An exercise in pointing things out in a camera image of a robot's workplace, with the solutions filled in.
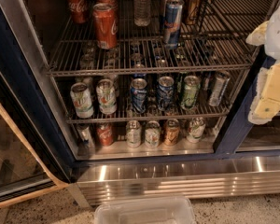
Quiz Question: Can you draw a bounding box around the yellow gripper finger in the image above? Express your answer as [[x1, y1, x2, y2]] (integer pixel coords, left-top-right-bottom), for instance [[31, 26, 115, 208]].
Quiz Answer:
[[245, 21, 268, 46], [248, 60, 280, 125]]

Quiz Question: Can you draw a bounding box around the clear plastic water bottle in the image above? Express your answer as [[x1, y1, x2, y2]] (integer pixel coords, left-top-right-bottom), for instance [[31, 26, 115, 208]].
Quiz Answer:
[[133, 0, 151, 26]]

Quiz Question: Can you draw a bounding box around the stainless steel fridge base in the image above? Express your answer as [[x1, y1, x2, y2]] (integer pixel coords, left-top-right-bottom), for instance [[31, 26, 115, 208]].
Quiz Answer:
[[69, 156, 280, 207]]

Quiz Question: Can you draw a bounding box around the open glass fridge door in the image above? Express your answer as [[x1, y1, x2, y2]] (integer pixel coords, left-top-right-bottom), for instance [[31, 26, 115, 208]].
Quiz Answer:
[[0, 58, 69, 211]]

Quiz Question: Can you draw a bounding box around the silver slim can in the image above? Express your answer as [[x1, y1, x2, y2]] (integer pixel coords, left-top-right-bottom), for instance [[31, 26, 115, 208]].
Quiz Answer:
[[77, 124, 94, 148], [208, 70, 231, 106]]

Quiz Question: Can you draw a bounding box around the gold brown can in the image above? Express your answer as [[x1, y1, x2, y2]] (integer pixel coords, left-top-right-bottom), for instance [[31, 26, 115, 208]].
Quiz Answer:
[[185, 0, 202, 25]]

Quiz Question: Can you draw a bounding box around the bottom right white can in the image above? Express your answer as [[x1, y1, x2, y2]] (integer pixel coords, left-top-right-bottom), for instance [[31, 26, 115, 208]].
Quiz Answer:
[[187, 118, 205, 143]]

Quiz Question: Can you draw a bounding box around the blue silver energy drink can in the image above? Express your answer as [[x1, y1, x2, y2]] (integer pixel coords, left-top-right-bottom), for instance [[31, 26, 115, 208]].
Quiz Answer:
[[163, 0, 184, 49]]

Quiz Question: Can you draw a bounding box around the dark slim can behind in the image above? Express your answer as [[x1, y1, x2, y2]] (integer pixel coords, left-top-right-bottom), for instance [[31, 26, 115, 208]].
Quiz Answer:
[[159, 0, 177, 33]]

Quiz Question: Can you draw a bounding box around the blue pepsi can right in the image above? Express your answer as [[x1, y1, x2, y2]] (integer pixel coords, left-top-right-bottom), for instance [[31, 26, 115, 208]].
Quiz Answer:
[[157, 77, 175, 111]]

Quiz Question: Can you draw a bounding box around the blue pepsi can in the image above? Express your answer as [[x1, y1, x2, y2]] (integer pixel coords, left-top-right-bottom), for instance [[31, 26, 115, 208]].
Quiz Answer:
[[157, 77, 175, 111], [130, 78, 147, 114]]

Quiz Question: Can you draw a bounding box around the bottom gold can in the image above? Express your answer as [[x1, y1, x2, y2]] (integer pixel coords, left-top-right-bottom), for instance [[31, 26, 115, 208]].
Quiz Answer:
[[164, 119, 180, 146]]

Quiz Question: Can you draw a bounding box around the bottom white green can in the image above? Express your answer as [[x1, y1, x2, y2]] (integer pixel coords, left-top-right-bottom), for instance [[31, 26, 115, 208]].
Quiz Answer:
[[145, 120, 161, 148]]

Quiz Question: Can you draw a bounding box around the blue pepsi can left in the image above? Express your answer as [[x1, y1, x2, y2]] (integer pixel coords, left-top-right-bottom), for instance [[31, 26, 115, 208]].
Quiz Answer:
[[130, 78, 147, 114]]

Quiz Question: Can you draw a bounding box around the bottom white can left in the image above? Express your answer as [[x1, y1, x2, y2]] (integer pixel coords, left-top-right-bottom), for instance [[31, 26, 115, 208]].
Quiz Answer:
[[126, 120, 142, 148]]

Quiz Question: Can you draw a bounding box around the front red cola can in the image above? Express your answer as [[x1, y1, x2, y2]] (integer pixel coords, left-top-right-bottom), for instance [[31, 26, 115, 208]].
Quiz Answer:
[[92, 3, 117, 49]]

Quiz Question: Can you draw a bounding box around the red cola can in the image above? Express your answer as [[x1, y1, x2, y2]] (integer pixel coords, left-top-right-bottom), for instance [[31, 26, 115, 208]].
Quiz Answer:
[[92, 3, 117, 49], [97, 0, 118, 10], [67, 0, 89, 24], [96, 123, 114, 146]]

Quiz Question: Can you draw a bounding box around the middle red cola can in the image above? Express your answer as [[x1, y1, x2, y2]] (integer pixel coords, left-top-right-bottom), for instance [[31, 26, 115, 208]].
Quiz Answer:
[[97, 0, 118, 10]]

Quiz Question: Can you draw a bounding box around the clear plastic bin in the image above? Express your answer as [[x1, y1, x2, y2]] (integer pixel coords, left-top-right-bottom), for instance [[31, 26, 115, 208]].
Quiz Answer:
[[94, 196, 197, 224]]

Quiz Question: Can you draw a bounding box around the bottom red cola can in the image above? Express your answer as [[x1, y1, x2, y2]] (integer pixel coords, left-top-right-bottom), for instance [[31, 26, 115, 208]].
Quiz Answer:
[[96, 123, 114, 146]]

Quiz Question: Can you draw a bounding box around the left rear red cola can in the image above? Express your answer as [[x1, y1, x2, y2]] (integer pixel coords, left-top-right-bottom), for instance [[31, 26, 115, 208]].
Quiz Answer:
[[67, 0, 89, 24]]

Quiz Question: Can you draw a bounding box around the left white green soda can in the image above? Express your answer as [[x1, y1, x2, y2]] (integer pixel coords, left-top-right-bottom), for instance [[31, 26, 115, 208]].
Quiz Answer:
[[70, 82, 94, 119]]

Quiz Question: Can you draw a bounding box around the bottom silver slim can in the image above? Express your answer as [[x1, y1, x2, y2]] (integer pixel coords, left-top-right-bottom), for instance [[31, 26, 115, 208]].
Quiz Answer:
[[77, 124, 94, 148]]

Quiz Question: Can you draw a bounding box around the top wire shelf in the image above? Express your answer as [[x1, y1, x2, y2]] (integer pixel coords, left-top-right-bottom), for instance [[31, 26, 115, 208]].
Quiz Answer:
[[48, 0, 273, 77]]

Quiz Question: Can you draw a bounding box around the wire shelf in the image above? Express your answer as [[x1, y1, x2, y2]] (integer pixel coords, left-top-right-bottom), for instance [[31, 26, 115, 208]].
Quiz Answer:
[[58, 70, 245, 124], [48, 0, 273, 77]]

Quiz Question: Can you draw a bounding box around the blue fridge centre post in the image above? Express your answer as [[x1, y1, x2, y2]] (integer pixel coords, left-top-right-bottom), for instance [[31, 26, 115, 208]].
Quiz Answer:
[[214, 46, 273, 156]]

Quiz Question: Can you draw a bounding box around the middle wire shelf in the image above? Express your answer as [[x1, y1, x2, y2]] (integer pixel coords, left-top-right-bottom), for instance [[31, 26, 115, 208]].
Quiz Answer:
[[58, 70, 245, 124]]

